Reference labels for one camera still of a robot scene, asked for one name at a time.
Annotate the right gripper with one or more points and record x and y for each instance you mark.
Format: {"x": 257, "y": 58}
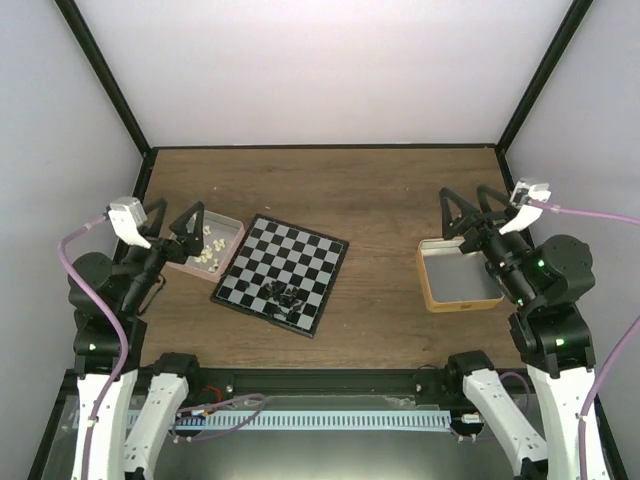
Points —
{"x": 469, "y": 213}

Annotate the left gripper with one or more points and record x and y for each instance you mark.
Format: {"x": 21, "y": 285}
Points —
{"x": 192, "y": 245}

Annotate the black white chess board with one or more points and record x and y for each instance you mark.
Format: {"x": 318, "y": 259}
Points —
{"x": 275, "y": 250}

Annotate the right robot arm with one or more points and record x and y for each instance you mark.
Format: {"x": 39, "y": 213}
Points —
{"x": 555, "y": 343}

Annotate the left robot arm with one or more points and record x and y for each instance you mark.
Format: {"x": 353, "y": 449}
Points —
{"x": 109, "y": 299}

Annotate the white chess pieces in tin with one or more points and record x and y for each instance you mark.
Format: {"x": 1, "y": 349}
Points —
{"x": 211, "y": 256}

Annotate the pile of black chess pieces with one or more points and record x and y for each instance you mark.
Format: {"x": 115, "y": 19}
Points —
{"x": 277, "y": 301}

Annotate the pink metal tin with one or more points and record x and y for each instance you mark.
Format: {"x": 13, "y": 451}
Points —
{"x": 222, "y": 236}

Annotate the yellow metal tin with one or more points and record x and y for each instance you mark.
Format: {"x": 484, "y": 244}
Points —
{"x": 452, "y": 281}

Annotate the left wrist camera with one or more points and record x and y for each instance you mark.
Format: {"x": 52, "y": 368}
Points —
{"x": 127, "y": 215}

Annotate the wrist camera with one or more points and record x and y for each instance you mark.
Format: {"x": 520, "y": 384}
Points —
{"x": 127, "y": 215}
{"x": 524, "y": 198}

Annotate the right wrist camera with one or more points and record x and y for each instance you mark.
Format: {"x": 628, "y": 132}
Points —
{"x": 524, "y": 198}

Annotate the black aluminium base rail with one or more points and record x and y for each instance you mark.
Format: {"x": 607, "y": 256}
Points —
{"x": 222, "y": 384}

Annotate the light blue slotted cable duct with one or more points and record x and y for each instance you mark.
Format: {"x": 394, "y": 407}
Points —
{"x": 281, "y": 420}

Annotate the black enclosure frame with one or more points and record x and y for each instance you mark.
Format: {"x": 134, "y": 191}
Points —
{"x": 570, "y": 23}

